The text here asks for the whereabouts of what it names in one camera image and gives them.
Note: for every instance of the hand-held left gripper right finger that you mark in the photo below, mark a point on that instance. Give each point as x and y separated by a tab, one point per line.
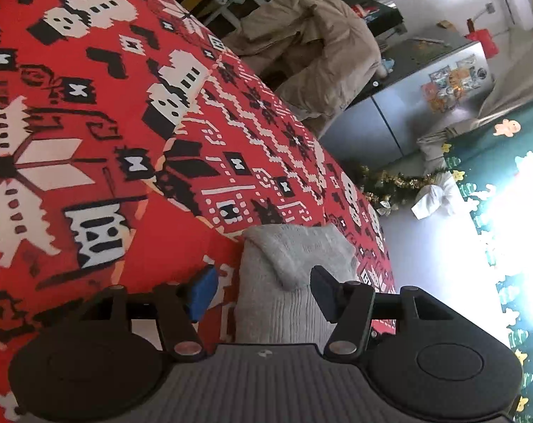
326	293

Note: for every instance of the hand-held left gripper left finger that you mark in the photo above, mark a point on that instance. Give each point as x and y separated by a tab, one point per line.
203	293

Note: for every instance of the grey knit sweater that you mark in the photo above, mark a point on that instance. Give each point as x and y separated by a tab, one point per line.
288	273

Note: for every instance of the decorated christmas tree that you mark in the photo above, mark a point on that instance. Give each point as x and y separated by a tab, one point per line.
394	183

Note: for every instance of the white cloth bundle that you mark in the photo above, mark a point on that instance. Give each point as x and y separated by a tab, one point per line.
434	196

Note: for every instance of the silver refrigerator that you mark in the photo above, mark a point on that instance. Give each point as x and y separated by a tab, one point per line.
381	123

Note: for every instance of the red patterned blanket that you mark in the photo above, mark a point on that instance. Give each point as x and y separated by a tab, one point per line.
94	141

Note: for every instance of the green printed curtain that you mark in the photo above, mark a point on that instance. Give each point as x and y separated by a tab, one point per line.
478	172

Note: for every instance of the white blue figurine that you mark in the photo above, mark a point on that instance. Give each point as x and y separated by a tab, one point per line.
386	65

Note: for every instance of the beige padded jacket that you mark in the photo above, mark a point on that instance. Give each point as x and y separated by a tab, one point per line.
319	53

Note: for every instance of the group of fridge magnets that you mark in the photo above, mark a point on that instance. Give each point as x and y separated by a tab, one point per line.
451	83

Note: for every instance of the red paper cup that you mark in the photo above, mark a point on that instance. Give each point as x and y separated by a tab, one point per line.
362	12

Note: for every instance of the red container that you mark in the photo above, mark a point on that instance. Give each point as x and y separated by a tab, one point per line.
484	39

